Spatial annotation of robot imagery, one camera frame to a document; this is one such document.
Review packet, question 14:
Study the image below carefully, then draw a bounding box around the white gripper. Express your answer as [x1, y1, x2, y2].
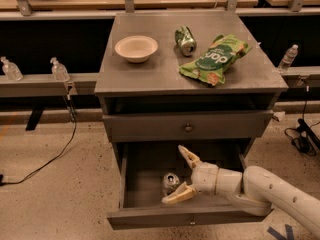
[162, 145, 242, 205]

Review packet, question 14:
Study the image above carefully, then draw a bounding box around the silver 7up can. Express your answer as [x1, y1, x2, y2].
[162, 173, 180, 196]

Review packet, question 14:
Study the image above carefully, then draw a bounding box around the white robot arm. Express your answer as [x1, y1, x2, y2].
[162, 145, 320, 238]

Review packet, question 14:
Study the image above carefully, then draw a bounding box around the open grey lower drawer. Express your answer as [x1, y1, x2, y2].
[107, 141, 262, 230]

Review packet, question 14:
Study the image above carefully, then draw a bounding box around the closed grey middle drawer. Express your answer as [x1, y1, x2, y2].
[103, 110, 272, 143]

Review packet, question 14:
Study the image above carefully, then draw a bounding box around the grey drawer cabinet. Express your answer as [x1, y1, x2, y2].
[94, 10, 289, 231]

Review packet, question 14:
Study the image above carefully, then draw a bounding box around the green soda can lying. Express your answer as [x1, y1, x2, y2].
[175, 26, 197, 57]

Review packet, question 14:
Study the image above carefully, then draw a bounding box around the green chip bag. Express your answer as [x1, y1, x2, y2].
[179, 34, 251, 86]

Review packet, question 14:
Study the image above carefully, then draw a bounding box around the white paper bowl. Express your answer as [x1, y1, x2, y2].
[115, 35, 158, 63]

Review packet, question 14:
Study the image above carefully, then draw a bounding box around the clear water bottle right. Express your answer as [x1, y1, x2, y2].
[278, 44, 298, 72]

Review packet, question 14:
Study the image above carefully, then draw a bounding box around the clear bottle on ledge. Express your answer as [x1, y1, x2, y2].
[50, 57, 70, 82]

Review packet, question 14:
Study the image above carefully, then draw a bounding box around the clear bottle far left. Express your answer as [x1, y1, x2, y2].
[0, 56, 23, 81]

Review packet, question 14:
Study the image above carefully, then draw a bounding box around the black cables right floor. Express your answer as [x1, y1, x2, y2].
[283, 83, 320, 158]

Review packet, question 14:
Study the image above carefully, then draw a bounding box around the grey metal shelf rail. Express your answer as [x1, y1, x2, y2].
[0, 73, 98, 98]

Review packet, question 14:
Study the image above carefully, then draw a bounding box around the black floor cable left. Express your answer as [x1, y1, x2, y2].
[0, 83, 78, 187]

